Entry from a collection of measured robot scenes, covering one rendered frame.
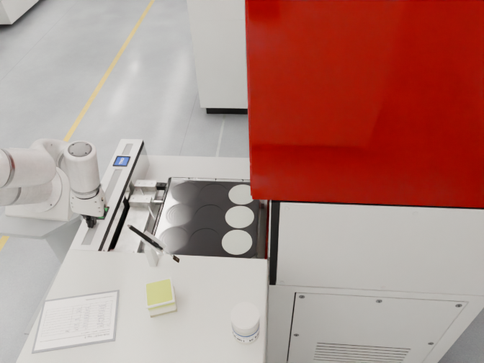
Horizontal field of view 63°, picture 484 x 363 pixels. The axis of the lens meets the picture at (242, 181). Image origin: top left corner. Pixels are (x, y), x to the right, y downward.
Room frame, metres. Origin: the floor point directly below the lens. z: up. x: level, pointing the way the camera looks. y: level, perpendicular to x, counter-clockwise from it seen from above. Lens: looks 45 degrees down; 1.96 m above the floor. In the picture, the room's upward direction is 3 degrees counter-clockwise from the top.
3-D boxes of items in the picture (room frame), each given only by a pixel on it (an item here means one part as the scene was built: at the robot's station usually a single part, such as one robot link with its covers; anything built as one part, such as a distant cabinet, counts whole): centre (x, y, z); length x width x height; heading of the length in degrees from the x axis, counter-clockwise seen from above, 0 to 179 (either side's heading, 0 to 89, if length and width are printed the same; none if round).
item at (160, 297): (0.53, 0.23, 1.00); 0.07 x 0.07 x 0.07; 11
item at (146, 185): (1.07, 0.37, 0.89); 0.08 x 0.03 x 0.03; 83
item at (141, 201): (0.99, 0.38, 0.89); 0.08 x 0.03 x 0.03; 83
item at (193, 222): (0.90, 0.12, 0.90); 0.34 x 0.34 x 0.01; 83
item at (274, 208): (1.06, -0.12, 1.02); 0.82 x 0.03 x 0.40; 173
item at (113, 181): (1.01, 0.47, 0.89); 0.55 x 0.09 x 0.14; 173
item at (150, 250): (0.67, 0.26, 1.03); 0.06 x 0.04 x 0.13; 83
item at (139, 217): (0.91, 0.39, 0.87); 0.36 x 0.08 x 0.03; 173
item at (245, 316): (0.44, 0.01, 1.01); 0.07 x 0.07 x 0.10
